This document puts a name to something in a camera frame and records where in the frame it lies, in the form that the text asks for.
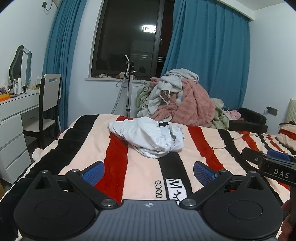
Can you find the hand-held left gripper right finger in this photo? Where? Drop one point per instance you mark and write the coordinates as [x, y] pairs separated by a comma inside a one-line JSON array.
[[204, 173]]

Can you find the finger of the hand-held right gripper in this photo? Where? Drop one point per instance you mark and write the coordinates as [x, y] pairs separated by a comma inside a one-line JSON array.
[[254, 155]]

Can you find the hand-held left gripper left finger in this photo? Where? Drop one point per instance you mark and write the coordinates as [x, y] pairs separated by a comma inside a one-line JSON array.
[[93, 173]]

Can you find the white shirt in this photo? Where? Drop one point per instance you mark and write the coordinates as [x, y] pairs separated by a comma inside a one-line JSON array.
[[148, 133]]

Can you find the pile of clothes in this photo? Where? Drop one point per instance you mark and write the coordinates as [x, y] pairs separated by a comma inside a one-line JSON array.
[[171, 83]]

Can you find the person's right hand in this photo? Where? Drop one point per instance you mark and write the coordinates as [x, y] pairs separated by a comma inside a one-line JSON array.
[[290, 217]]

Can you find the black armchair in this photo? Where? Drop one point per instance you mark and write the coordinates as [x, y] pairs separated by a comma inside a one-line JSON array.
[[252, 115]]

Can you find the small pink cloth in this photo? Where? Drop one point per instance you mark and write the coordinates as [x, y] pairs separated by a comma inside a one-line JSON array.
[[235, 114]]

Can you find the striped fleece blanket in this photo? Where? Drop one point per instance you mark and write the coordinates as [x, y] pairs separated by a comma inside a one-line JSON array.
[[143, 171]]

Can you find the pale green cloth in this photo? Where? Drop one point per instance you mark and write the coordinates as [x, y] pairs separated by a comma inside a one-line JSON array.
[[219, 115]]

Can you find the cream padded headboard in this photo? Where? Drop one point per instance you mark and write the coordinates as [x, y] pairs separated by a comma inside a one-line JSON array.
[[292, 111]]

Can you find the pink fluffy blanket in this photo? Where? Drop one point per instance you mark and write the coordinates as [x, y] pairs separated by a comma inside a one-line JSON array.
[[196, 104]]

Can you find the garment steamer stand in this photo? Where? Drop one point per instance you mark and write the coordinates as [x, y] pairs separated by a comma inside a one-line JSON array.
[[130, 92]]

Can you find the white dresser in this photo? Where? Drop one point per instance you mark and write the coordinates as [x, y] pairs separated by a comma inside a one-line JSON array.
[[11, 139]]

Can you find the black and white chair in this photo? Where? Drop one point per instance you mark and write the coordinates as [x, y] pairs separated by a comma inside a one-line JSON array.
[[52, 92]]

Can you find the green printed blanket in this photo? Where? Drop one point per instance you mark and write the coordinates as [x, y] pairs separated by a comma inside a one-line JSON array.
[[143, 97]]

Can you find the beige sill ornaments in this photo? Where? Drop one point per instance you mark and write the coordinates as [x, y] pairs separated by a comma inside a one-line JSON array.
[[103, 75]]

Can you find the group of cosmetic bottles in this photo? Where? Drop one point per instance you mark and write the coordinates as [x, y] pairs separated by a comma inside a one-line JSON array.
[[19, 85]]

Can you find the orange box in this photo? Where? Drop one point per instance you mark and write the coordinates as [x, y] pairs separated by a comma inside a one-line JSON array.
[[4, 96]]

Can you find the blue curtain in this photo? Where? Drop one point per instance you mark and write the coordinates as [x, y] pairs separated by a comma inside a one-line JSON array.
[[62, 58], [208, 46]]

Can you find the wavy vanity mirror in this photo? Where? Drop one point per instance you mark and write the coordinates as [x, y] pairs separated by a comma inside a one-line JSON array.
[[22, 64]]

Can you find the dark window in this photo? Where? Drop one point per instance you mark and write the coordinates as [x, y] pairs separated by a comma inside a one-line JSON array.
[[127, 34]]

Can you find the dark wall socket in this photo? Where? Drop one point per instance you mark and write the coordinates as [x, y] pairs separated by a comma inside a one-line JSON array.
[[272, 111]]

